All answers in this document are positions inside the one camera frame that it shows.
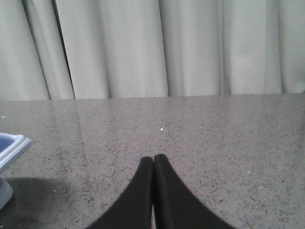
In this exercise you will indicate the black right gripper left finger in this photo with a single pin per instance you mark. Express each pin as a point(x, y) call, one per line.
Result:
point(133, 208)

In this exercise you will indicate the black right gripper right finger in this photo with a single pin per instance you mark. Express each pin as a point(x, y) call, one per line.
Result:
point(175, 206)

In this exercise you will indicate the light blue slipper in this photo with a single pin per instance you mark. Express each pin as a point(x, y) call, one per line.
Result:
point(11, 148)
point(6, 192)

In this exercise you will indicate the white pleated curtain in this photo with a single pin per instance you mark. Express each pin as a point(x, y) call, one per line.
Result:
point(93, 49)

